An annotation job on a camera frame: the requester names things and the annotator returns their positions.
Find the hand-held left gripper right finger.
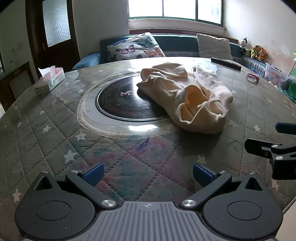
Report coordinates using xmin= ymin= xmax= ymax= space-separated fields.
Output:
xmin=181 ymin=163 xmax=266 ymax=210

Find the blue sofa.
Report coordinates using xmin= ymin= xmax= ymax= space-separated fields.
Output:
xmin=72 ymin=34 xmax=296 ymax=103

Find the dark wooden door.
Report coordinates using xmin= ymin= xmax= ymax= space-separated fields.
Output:
xmin=25 ymin=0 xmax=80 ymax=73

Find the green plastic bowl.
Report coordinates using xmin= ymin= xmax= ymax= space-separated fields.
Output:
xmin=287 ymin=82 xmax=296 ymax=98

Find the plain grey pillow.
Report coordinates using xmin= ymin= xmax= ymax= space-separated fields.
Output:
xmin=196 ymin=33 xmax=233 ymax=61

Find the black remote control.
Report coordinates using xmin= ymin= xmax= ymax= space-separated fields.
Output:
xmin=211 ymin=57 xmax=242 ymax=70

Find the green knitted cloth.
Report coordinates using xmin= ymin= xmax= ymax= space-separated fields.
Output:
xmin=276 ymin=85 xmax=296 ymax=103

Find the tissue box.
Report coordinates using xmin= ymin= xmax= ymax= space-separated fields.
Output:
xmin=35 ymin=65 xmax=65 ymax=95

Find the green framed window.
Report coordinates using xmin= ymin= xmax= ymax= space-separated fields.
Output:
xmin=128 ymin=0 xmax=224 ymax=26

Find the pink scrunchie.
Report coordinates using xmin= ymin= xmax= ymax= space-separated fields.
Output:
xmin=246 ymin=72 xmax=260 ymax=84

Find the clear plastic storage box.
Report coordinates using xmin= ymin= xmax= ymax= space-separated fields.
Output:
xmin=264 ymin=62 xmax=289 ymax=82

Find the cream fleece garment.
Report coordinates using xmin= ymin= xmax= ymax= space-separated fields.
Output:
xmin=136 ymin=62 xmax=233 ymax=134

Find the black and white plush cow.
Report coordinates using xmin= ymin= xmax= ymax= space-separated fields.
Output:
xmin=239 ymin=37 xmax=249 ymax=55

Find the butterfly print pillow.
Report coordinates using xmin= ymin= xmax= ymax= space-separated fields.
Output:
xmin=106 ymin=32 xmax=166 ymax=62

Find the black round induction cooktop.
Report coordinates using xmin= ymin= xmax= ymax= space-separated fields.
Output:
xmin=95 ymin=75 xmax=171 ymax=121

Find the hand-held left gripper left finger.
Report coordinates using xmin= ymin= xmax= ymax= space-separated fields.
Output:
xmin=31 ymin=162 xmax=118 ymax=210

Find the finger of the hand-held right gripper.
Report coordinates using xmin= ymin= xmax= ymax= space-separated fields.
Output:
xmin=276 ymin=122 xmax=296 ymax=133
xmin=245 ymin=138 xmax=296 ymax=180

